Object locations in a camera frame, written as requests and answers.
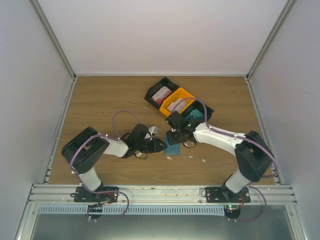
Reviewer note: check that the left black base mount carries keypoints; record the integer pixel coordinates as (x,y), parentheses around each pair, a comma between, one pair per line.
(81,195)

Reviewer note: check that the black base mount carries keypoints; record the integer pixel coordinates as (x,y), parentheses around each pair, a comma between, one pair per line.
(81,195)
(218,194)

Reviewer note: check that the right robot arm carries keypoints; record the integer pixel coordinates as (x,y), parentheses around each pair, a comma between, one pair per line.
(252,155)

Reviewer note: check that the teal cards stack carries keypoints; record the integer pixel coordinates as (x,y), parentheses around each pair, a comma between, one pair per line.
(195,114)

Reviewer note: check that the aluminium front rail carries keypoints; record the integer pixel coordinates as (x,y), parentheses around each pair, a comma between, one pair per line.
(163,195)

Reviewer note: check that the yellow bin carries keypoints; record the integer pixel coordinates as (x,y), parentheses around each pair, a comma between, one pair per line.
(179,93)

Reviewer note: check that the red white cards stack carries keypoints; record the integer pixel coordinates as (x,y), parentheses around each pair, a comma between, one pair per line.
(161,94)

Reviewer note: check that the blue card holder wallet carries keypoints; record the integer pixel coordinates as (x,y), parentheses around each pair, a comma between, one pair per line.
(173,149)

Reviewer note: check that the black bin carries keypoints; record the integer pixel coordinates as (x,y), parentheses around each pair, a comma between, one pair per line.
(152,90)
(194,105)

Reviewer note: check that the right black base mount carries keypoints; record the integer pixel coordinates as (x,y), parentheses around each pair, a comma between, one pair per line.
(218,194)

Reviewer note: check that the grey slotted cable duct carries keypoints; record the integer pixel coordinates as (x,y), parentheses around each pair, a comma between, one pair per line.
(134,210)

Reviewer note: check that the white red cards pile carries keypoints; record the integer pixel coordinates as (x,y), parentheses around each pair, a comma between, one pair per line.
(177,105)

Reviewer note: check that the right black bin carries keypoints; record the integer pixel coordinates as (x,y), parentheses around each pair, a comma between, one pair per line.
(194,105)

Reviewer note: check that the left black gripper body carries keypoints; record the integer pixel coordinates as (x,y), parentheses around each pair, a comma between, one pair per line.
(148,149)

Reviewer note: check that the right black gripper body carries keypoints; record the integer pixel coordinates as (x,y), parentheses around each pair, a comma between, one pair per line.
(175,140)

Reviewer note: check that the left black bin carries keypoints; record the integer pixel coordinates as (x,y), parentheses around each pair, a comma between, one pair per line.
(152,90)

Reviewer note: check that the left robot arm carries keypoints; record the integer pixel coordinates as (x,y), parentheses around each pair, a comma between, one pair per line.
(84,150)

